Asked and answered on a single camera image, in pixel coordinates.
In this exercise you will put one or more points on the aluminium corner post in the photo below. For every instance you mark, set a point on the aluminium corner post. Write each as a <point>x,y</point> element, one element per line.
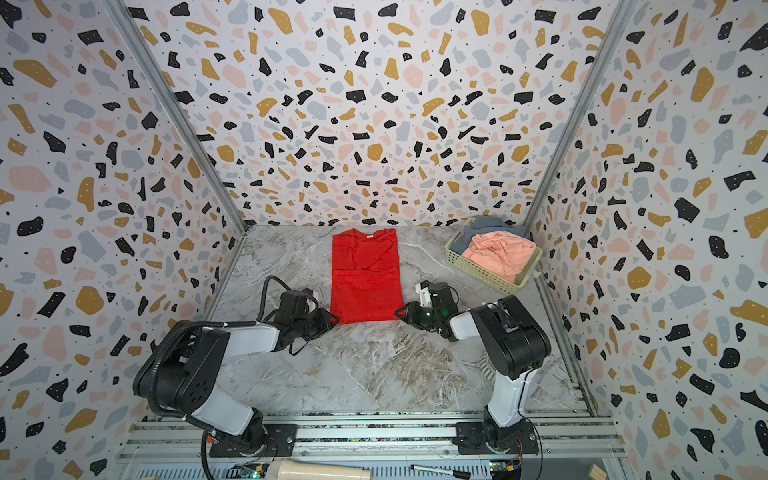
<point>119,14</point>
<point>615,29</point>

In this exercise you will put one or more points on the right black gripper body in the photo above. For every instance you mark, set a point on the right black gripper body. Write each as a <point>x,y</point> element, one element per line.
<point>417,312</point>

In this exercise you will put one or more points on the black marker pen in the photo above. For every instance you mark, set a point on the black marker pen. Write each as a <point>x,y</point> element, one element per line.
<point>458,474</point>

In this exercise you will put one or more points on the pink t shirt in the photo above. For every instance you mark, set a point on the pink t shirt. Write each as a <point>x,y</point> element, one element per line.
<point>501,253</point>

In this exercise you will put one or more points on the right aluminium corner post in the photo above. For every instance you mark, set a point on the right aluminium corner post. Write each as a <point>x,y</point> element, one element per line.
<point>615,29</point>

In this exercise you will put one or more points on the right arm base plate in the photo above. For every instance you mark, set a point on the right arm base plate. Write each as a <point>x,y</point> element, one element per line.
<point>476,438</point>

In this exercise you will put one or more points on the aluminium rail frame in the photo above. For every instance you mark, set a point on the aluminium rail frame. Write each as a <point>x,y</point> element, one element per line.
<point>387,444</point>

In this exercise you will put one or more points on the left aluminium corner post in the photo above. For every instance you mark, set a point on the left aluminium corner post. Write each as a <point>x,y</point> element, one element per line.
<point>119,14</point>

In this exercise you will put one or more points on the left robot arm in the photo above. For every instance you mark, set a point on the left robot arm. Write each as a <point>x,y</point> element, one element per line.
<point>180,378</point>

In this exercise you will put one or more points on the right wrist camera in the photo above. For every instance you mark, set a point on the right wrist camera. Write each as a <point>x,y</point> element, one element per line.
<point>423,291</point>

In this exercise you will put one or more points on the beige cylinder roll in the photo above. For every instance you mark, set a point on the beige cylinder roll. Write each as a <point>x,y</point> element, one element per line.
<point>287,469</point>

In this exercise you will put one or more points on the red t shirt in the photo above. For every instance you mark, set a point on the red t shirt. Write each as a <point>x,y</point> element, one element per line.
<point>366,281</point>

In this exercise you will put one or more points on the small wooden block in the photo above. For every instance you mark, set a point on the small wooden block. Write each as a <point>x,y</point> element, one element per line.
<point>597,473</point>

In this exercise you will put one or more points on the green circuit board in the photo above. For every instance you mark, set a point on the green circuit board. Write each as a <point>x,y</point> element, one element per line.
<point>250,470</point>

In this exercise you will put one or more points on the pale green plastic basket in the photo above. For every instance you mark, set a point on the pale green plastic basket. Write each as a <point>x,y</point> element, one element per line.
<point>488,278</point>

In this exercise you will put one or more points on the grey-blue t shirt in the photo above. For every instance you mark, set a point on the grey-blue t shirt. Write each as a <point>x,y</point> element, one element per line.
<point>481,225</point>

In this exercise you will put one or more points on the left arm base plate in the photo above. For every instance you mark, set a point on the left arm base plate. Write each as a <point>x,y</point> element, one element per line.
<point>282,439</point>

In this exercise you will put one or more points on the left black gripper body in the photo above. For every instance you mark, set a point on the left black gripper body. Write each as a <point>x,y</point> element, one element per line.
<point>305,327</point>

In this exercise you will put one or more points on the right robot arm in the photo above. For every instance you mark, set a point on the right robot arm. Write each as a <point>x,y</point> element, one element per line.
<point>516,347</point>

